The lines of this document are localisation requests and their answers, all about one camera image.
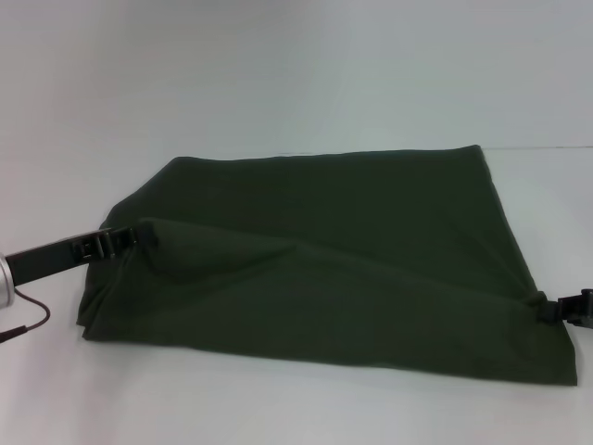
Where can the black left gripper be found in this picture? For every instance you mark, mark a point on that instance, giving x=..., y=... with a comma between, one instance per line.
x=51, y=257

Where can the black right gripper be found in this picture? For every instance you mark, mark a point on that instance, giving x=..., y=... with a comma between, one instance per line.
x=579, y=310

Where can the dark green t-shirt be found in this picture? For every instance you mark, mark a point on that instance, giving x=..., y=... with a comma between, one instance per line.
x=324, y=255

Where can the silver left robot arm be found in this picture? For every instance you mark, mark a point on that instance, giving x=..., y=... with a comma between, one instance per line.
x=5, y=280

